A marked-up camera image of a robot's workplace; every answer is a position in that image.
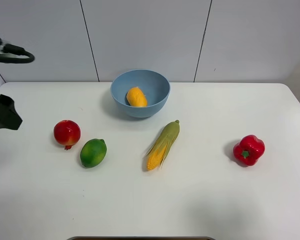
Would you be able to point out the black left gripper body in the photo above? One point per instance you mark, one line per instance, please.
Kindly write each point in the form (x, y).
(9, 118)

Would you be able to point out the red bell pepper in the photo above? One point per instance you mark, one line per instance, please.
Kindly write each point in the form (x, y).
(249, 150)

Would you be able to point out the corn cob with husk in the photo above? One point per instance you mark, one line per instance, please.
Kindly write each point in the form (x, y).
(162, 145)

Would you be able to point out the red pomegranate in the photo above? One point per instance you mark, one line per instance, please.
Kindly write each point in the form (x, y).
(67, 133)

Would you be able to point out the yellow mango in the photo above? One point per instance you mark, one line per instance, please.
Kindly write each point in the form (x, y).
(136, 98)

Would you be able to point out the blue plastic bowl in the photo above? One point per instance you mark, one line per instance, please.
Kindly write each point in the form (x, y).
(155, 87)

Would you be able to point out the green lime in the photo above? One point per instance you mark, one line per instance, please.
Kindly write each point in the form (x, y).
(93, 153)

